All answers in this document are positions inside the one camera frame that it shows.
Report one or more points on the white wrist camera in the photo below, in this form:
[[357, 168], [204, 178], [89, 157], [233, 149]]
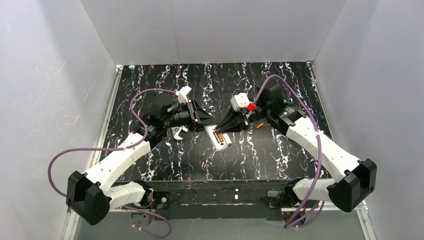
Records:
[[241, 103], [182, 95]]

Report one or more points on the white remote battery cover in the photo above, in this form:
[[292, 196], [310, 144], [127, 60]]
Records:
[[227, 139]]

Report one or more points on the aluminium frame rail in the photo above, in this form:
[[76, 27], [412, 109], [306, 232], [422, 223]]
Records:
[[72, 218]]

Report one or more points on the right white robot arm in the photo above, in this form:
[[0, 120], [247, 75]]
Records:
[[351, 179]]

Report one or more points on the white remote control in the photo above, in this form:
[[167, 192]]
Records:
[[219, 147]]

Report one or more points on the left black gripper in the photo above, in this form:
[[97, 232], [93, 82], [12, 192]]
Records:
[[192, 114]]

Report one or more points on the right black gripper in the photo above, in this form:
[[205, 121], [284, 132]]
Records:
[[245, 117]]

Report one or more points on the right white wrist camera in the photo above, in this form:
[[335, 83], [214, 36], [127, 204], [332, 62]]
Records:
[[241, 103]]

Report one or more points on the orange battery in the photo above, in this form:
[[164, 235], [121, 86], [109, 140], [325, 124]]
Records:
[[259, 125], [218, 137]]

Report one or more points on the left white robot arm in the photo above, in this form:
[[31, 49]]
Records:
[[91, 194]]

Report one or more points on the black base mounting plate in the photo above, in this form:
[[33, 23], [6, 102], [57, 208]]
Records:
[[221, 199]]

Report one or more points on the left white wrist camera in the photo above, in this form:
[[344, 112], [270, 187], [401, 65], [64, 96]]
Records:
[[182, 95]]

